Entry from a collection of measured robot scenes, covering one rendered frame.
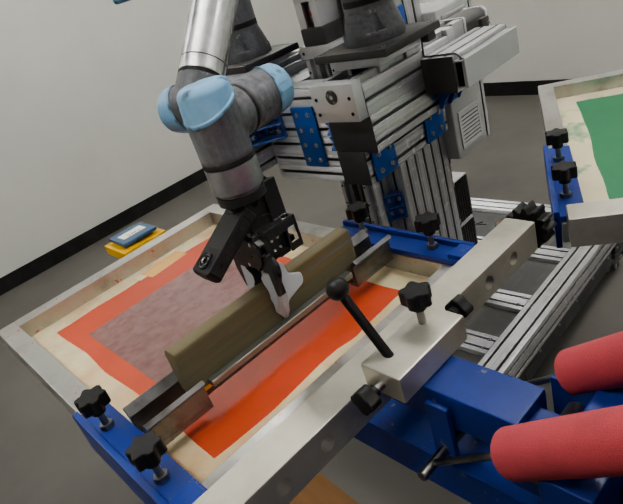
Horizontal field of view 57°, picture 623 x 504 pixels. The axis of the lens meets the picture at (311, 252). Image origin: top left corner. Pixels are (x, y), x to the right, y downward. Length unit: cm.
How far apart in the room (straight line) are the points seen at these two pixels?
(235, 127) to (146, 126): 409
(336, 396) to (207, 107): 39
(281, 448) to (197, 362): 23
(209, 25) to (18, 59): 363
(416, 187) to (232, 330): 112
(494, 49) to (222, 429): 113
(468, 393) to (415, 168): 125
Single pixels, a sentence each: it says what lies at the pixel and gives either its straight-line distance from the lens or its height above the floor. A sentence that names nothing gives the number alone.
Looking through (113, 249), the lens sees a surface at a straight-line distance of 162.
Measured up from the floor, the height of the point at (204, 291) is 96.
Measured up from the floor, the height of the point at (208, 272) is 116.
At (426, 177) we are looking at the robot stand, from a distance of 189.
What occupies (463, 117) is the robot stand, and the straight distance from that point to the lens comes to 197.
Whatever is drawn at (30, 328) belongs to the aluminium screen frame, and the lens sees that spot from 137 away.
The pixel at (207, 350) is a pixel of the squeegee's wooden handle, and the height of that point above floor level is 105.
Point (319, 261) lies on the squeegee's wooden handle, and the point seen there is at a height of 106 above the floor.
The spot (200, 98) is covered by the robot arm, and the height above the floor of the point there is 137.
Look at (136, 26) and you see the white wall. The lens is 489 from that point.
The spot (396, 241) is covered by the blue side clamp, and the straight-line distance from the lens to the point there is 105.
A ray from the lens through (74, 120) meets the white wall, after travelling 464.
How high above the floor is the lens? 150
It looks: 27 degrees down
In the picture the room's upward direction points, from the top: 18 degrees counter-clockwise
